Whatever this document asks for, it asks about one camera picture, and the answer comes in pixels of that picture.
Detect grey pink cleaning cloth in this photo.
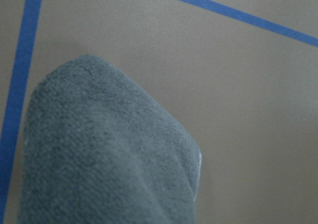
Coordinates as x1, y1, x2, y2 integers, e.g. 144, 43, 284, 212
17, 55, 202, 224

